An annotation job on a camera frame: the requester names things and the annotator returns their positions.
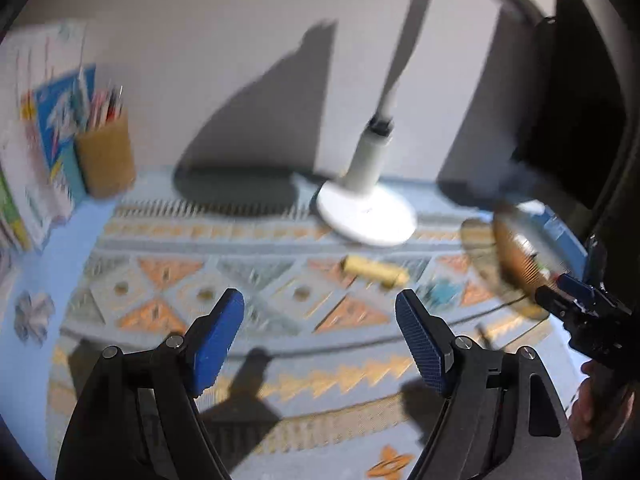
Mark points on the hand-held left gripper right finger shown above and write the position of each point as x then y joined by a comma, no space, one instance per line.
420,340

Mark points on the light blue printed tablecloth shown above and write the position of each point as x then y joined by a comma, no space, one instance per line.
35,270

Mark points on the blue box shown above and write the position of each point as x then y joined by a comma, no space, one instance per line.
565,235

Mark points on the person's right hand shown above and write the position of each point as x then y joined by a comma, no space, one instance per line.
585,410

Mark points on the patterned woven mat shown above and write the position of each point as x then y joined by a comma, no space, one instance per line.
310,360

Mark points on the yellow cylindrical stick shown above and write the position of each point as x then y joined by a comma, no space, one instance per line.
375,270

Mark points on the white desk lamp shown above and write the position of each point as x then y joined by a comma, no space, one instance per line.
367,215

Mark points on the bunch of pens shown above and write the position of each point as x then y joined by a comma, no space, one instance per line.
102,105

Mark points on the brown pen holder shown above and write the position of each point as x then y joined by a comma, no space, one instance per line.
106,160

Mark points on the black monitor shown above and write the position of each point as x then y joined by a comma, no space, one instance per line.
575,85

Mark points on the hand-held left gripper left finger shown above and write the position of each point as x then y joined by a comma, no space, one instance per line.
220,340

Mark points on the blue book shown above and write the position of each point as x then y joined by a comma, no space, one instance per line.
57,120

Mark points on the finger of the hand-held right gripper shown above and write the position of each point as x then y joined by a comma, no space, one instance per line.
570,287
597,265

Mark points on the colourful books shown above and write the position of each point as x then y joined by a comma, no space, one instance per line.
30,170

